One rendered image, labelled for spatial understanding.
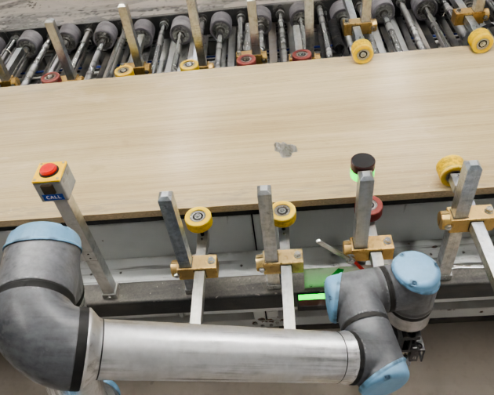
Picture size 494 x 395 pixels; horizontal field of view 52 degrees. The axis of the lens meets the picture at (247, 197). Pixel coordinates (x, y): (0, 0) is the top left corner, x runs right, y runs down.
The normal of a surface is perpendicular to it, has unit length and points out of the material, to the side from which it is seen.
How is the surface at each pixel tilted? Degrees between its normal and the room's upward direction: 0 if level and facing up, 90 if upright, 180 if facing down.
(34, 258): 16
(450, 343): 0
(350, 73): 0
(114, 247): 90
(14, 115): 0
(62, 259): 56
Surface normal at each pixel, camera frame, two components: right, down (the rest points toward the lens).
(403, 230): 0.00, 0.71
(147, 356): 0.34, -0.06
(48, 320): 0.25, -0.62
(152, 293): -0.11, -0.70
